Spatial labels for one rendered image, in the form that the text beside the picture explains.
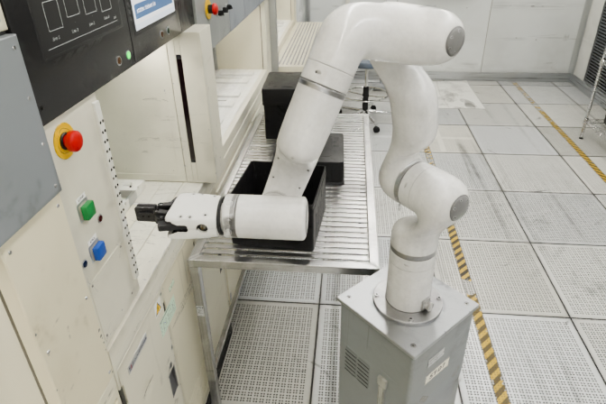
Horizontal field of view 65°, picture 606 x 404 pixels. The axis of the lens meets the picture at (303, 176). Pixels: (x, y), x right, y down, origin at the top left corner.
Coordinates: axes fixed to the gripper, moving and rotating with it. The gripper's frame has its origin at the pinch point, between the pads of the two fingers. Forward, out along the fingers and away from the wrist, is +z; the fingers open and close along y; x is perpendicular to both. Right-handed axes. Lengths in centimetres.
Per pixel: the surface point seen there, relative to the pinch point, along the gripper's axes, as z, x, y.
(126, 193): 36, -31, 58
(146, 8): 12, 31, 45
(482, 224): -124, -120, 181
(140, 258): 18.3, -33.1, 26.5
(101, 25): 12.3, 31.5, 21.1
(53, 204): 12.4, 6.7, -8.6
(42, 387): 14.7, -23.5, -22.8
